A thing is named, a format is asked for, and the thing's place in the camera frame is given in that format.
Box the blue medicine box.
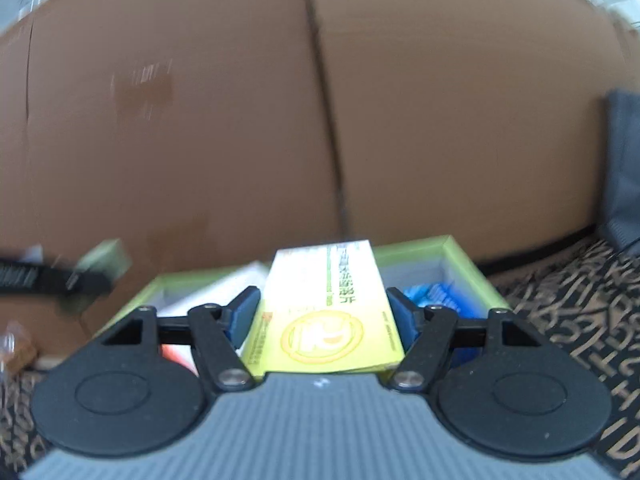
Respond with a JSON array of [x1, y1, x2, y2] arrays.
[[396, 282, 486, 368]]

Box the olive green small cube box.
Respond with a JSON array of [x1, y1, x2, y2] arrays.
[[75, 238, 132, 288]]

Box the yellow medicine box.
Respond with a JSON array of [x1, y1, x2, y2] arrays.
[[242, 240, 405, 378]]

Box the red tape roll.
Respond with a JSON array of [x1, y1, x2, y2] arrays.
[[160, 344, 198, 375]]

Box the white orange medicine box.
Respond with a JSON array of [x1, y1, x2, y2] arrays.
[[158, 262, 269, 318]]

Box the light green cardboard box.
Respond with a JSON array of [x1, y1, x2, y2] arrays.
[[112, 236, 506, 322]]

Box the patterned black beige carpet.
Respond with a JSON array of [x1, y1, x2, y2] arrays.
[[0, 236, 640, 480]]

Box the large brown cardboard sheet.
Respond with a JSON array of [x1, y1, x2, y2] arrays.
[[1, 0, 639, 356]]

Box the grey fabric bag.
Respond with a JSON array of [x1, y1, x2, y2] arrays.
[[600, 89, 640, 257]]

